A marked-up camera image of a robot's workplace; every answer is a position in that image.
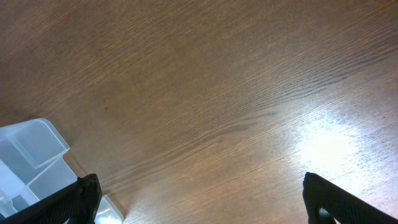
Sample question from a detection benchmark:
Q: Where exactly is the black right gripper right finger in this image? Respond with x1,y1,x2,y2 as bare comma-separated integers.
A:
302,172,397,224

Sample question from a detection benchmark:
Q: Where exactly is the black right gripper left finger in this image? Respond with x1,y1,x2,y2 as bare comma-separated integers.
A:
1,174,102,224

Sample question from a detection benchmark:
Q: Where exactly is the clear plastic storage container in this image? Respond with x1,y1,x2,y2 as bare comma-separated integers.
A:
1,118,124,223

